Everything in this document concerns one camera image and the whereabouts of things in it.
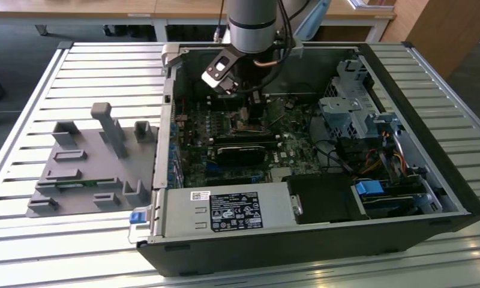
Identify blue disk carrier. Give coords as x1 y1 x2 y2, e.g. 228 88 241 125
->
353 179 385 199

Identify silver chipset heatsink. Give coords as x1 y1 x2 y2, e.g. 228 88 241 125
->
271 167 293 181

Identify wooden desk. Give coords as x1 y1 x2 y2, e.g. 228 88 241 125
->
0 0 397 43

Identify blue-grey plastic bracket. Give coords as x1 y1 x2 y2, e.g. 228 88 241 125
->
371 112 403 128

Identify silver CPU plate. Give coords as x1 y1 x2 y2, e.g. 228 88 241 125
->
236 119 261 130

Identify black expansion card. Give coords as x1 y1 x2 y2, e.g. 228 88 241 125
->
215 144 265 166

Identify grey plastic parts rack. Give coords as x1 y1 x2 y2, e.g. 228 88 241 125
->
25 102 161 219

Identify black PC case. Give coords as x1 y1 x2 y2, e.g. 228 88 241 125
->
135 41 480 278

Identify metal socket cover frame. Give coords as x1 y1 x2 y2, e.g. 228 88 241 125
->
263 96 287 122

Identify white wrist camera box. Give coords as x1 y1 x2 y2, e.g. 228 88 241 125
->
201 49 241 97

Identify green motherboard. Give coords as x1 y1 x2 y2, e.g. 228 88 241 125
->
171 89 325 188

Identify wooden cabinet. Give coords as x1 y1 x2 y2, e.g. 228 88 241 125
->
381 0 480 79

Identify yellow and red wires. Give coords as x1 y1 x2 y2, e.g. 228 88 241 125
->
363 149 409 175

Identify black cable bundle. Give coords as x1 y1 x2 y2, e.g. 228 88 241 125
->
311 137 365 175

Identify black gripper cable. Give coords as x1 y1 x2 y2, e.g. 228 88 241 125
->
235 0 295 94

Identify metal drive cage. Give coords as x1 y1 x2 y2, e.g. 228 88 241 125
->
317 58 375 140

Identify stack of papers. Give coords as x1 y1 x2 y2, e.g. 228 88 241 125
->
345 0 397 10

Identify thin cable with metal plug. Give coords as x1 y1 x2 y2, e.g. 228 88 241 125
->
213 0 227 42

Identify CPU socket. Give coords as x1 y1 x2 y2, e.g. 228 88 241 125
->
228 111 267 134

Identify green RAM stick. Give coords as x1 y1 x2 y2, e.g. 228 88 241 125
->
54 179 119 189

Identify silver power supply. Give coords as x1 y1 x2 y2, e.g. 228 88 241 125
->
159 182 295 239

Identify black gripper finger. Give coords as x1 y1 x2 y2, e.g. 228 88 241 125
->
253 89 265 127
241 89 255 127

